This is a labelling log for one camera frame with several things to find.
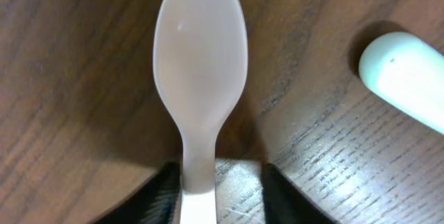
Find white fork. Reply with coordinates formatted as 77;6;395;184
359;32;443;134

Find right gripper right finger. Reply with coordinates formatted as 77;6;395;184
260;163;334;224

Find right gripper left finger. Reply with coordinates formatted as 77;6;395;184
94;162;180;224

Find white spoon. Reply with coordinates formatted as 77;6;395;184
153;0;248;223

